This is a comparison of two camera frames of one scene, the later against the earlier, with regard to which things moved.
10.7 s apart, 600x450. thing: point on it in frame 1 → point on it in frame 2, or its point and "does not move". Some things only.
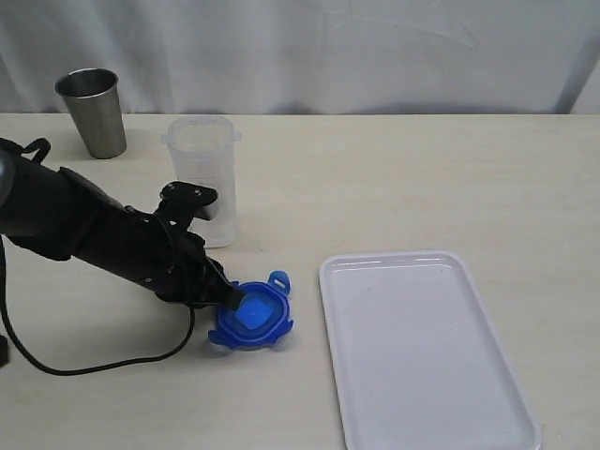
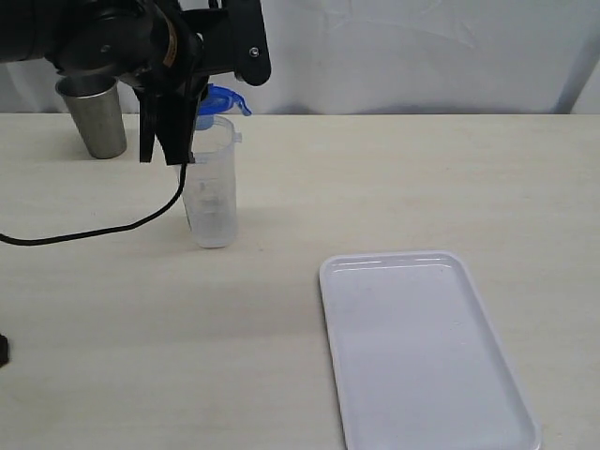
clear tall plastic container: (202, 151) does not move
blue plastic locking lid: (264, 313) → (217, 99)
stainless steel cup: (93, 97) does not move
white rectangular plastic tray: (417, 360) does not move
